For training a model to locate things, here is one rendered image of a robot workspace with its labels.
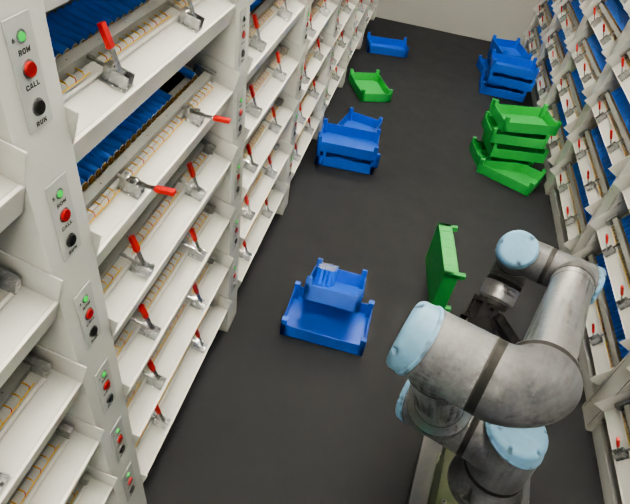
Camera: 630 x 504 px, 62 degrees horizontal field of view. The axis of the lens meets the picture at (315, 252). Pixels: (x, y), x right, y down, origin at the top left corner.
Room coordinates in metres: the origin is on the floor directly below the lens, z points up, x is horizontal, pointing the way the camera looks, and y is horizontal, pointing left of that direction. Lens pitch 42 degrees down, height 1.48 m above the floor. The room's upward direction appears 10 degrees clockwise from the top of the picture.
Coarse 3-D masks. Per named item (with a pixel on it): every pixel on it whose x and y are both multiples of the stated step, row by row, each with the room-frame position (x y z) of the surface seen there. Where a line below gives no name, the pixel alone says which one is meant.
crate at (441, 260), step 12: (444, 228) 1.69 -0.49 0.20; (456, 228) 1.70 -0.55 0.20; (432, 240) 1.71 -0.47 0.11; (444, 240) 1.61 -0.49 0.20; (432, 252) 1.65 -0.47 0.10; (444, 252) 1.54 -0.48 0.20; (432, 264) 1.59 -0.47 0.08; (444, 264) 1.47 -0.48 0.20; (456, 264) 1.48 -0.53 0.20; (432, 276) 1.54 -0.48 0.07; (444, 276) 1.42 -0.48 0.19; (456, 276) 1.42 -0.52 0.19; (432, 288) 1.49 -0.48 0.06; (444, 288) 1.42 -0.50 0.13; (432, 300) 1.43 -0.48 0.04; (444, 300) 1.42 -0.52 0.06
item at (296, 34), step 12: (300, 24) 1.84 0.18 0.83; (288, 36) 1.85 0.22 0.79; (300, 36) 1.84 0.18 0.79; (300, 60) 1.86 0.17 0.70; (288, 84) 1.85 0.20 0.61; (288, 132) 1.84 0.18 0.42; (288, 156) 1.84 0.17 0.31; (288, 168) 1.86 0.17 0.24; (288, 180) 1.89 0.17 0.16; (288, 192) 1.92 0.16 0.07
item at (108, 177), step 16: (208, 80) 1.12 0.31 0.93; (192, 96) 1.02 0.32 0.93; (176, 112) 0.94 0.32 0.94; (160, 128) 0.87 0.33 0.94; (176, 128) 0.91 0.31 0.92; (144, 144) 0.80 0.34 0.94; (160, 144) 0.84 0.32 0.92; (128, 160) 0.75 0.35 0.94; (112, 176) 0.69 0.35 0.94; (96, 192) 0.65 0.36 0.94
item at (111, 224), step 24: (216, 72) 1.14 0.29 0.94; (216, 96) 1.09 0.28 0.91; (168, 144) 0.86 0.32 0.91; (192, 144) 0.91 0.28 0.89; (144, 168) 0.77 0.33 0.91; (168, 168) 0.80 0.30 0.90; (120, 192) 0.69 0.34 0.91; (144, 192) 0.71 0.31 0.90; (120, 216) 0.64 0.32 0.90; (96, 240) 0.54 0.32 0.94
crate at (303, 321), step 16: (288, 304) 1.27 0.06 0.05; (304, 304) 1.33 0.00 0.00; (320, 304) 1.35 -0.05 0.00; (368, 304) 1.33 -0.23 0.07; (288, 320) 1.24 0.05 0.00; (304, 320) 1.26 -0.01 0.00; (320, 320) 1.27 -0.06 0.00; (336, 320) 1.28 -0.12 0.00; (352, 320) 1.30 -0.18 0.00; (368, 320) 1.30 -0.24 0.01; (304, 336) 1.17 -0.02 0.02; (320, 336) 1.16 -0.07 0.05; (336, 336) 1.21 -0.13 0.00; (352, 336) 1.22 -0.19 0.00; (352, 352) 1.15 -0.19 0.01
